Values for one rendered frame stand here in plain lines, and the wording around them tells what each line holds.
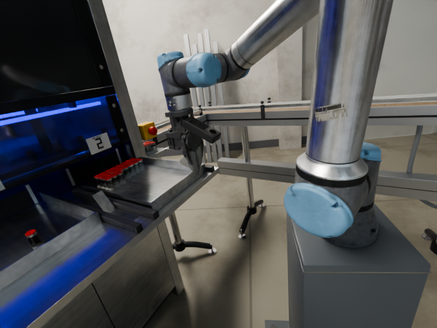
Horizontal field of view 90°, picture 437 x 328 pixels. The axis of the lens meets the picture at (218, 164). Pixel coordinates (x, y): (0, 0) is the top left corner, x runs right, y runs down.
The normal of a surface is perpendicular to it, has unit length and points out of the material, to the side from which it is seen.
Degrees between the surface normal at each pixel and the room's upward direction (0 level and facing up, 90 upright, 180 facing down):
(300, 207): 97
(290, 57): 90
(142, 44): 90
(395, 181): 90
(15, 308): 0
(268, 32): 109
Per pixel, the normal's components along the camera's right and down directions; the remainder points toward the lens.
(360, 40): -0.15, 0.44
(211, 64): 0.71, 0.18
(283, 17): -0.51, 0.66
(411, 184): -0.50, 0.40
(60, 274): -0.14, -0.91
